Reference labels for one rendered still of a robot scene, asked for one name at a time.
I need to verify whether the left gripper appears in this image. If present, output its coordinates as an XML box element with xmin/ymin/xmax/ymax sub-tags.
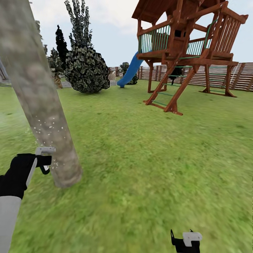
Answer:
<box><xmin>38</xmin><ymin>155</ymin><xmax>52</xmax><ymax>166</ymax></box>

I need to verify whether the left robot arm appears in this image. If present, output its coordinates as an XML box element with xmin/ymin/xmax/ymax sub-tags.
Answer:
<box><xmin>0</xmin><ymin>147</ymin><xmax>56</xmax><ymax>253</ymax></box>

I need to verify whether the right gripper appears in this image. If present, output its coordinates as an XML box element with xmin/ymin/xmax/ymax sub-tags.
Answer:
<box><xmin>171</xmin><ymin>236</ymin><xmax>200</xmax><ymax>253</ymax></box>

